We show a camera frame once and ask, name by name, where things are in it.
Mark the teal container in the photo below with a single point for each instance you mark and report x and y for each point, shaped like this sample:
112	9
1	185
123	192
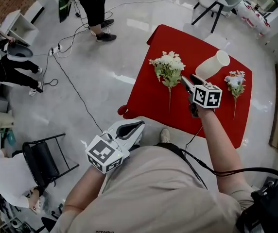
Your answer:
9	138

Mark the pale blue flower bouquet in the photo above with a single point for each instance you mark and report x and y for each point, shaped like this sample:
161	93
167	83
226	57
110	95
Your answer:
236	81

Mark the red tablecloth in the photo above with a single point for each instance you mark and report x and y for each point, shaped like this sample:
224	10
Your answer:
148	105

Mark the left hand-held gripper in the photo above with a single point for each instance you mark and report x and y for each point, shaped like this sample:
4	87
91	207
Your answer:
102	154

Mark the white ceramic vase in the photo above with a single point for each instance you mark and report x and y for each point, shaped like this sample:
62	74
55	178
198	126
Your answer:
212	64

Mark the person's right forearm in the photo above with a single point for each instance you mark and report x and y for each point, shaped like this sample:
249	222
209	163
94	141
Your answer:
221	149

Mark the person's right shoe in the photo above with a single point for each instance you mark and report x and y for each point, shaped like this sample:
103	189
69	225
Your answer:
165	136

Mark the person's left forearm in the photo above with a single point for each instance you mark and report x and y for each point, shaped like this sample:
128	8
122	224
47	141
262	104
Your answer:
83	190

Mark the person's torso in beige shirt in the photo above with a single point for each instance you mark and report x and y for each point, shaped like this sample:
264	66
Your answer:
153	193

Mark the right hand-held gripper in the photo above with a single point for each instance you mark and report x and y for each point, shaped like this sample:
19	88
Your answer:
207	96

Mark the black chest-mounted device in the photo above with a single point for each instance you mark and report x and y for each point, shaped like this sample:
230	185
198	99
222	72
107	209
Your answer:
275	203

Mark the row of water jugs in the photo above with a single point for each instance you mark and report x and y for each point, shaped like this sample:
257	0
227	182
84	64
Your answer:
253	18

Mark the white power strip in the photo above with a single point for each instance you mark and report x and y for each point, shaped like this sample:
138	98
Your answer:
54	50

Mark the small white open cabinet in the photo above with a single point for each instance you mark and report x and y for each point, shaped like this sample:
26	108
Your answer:
20	25

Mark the white flower bouquet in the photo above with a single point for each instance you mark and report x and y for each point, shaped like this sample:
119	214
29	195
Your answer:
168	67

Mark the black folding chair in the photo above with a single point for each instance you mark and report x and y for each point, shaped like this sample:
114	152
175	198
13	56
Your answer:
41	159

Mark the grey rounded shell device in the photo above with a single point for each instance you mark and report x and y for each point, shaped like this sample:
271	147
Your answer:
20	53

